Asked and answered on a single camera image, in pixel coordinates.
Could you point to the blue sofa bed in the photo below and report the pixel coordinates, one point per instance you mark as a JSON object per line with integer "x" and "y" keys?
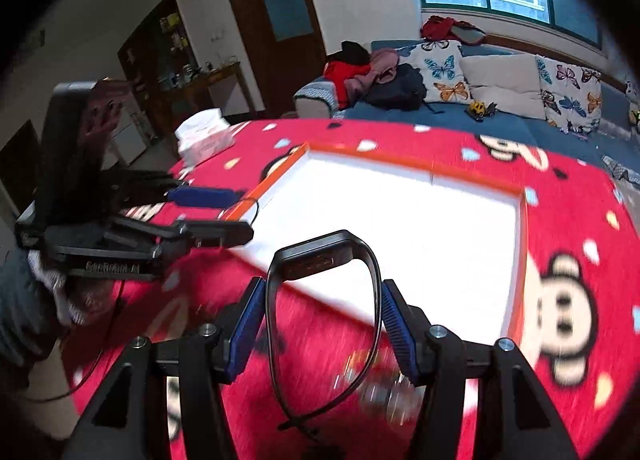
{"x": 312, "y": 101}

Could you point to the beige cushion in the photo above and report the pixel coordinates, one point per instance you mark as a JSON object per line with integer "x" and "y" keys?
{"x": 509, "y": 81}

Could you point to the red bag on sill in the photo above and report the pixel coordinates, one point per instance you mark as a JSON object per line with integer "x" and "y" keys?
{"x": 438, "y": 28}

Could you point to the red monkey pattern blanket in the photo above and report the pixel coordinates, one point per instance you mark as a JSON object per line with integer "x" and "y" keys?
{"x": 581, "y": 298}

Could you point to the beaded bracelet cluster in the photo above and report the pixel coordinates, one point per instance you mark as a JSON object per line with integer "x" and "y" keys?
{"x": 385, "y": 393}

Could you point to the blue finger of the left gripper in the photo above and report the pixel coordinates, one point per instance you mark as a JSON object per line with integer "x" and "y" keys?
{"x": 215, "y": 234}
{"x": 203, "y": 197}

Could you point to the left butterfly pillow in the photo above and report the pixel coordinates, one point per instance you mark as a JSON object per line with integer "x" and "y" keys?
{"x": 439, "y": 63}

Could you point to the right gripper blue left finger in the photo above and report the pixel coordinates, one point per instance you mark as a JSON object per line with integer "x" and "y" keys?
{"x": 238, "y": 332}

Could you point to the pile of clothes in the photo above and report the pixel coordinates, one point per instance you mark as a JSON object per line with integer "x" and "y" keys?
{"x": 353, "y": 70}

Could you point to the yellow toy truck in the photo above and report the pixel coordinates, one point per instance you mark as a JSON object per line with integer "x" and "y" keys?
{"x": 479, "y": 111}

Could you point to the butterfly pillow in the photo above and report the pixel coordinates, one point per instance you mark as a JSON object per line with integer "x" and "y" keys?
{"x": 571, "y": 94}
{"x": 439, "y": 63}

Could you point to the dark display cabinet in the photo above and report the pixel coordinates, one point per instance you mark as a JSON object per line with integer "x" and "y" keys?
{"x": 153, "y": 59}

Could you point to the right butterfly pillow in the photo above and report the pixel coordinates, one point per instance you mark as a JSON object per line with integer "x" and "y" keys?
{"x": 571, "y": 94}

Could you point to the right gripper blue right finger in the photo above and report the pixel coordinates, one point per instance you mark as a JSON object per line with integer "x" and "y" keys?
{"x": 405, "y": 334}

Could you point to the dark wooden door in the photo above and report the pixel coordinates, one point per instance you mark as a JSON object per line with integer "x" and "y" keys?
{"x": 284, "y": 45}

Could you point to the wooden side table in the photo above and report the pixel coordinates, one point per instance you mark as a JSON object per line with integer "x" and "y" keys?
{"x": 215, "y": 82}

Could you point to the orange shallow tray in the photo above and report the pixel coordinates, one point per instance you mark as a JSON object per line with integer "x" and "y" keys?
{"x": 454, "y": 242}

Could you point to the black backpack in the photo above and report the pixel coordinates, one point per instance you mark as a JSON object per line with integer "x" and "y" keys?
{"x": 406, "y": 92}

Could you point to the pink tissue pack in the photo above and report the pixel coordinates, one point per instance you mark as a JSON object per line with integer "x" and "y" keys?
{"x": 203, "y": 136}

